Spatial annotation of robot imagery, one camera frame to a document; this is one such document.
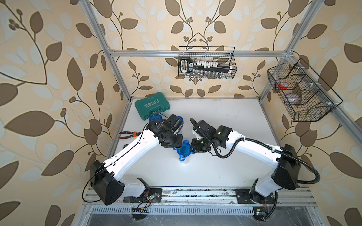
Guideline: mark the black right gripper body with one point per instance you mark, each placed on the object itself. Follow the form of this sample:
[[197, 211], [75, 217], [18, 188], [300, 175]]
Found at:
[[201, 145]]

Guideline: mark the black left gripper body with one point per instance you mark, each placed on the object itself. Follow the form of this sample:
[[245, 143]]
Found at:
[[174, 141]]

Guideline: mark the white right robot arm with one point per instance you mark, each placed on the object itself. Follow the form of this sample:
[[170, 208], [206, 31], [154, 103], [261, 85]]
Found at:
[[287, 169]]

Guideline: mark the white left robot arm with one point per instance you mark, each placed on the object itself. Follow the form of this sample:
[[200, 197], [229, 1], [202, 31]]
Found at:
[[106, 178]]

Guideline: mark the orange black side cutters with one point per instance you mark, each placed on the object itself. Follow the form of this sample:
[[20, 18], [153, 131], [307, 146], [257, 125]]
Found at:
[[128, 134]]

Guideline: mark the green plastic tool case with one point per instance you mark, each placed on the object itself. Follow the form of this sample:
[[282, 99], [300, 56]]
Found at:
[[152, 105]]

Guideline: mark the black socket wrench set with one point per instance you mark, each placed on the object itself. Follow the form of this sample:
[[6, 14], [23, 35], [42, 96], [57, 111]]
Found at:
[[188, 65]]

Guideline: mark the red tape roll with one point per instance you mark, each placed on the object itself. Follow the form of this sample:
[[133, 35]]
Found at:
[[283, 86]]

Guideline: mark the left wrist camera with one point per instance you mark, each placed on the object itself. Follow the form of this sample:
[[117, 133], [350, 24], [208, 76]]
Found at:
[[174, 124]]

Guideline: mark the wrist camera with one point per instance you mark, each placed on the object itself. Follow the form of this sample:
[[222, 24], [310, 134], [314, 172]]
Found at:
[[203, 129], [174, 124]]

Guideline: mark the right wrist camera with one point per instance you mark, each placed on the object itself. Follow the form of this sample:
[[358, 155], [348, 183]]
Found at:
[[203, 129]]

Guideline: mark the black wire basket back wall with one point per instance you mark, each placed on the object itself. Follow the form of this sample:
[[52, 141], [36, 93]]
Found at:
[[221, 55]]

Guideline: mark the black wire basket wall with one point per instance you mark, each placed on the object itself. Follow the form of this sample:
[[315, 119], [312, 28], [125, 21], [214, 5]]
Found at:
[[310, 97], [221, 55]]

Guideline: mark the black wire basket right wall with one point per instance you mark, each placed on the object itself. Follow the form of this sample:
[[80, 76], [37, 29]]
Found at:
[[310, 97]]

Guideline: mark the aluminium frame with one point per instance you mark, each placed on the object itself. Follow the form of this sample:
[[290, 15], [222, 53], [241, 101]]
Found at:
[[106, 177]]

